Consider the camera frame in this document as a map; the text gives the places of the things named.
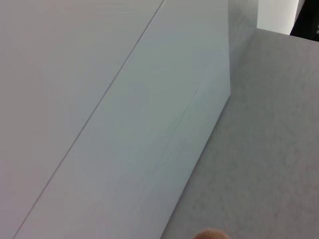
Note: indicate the brown jute handbag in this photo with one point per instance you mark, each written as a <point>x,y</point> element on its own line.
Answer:
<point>211,234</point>

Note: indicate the black background object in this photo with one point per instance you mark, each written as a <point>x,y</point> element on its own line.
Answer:
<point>307,20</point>

